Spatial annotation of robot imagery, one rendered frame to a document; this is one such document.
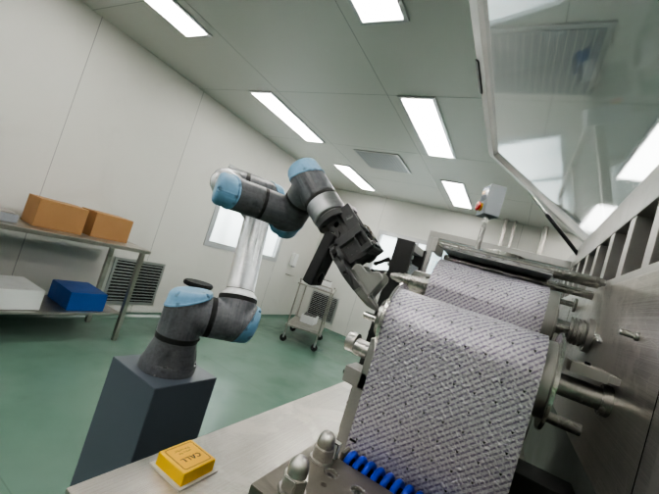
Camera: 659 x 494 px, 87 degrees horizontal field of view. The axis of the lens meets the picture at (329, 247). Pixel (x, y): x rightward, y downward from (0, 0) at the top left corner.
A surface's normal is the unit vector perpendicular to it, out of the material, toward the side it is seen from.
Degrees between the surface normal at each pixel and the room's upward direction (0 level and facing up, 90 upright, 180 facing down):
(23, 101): 90
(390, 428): 90
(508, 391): 90
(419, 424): 90
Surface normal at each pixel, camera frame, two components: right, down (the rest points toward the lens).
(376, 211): -0.45, -0.18
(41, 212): 0.81, 0.23
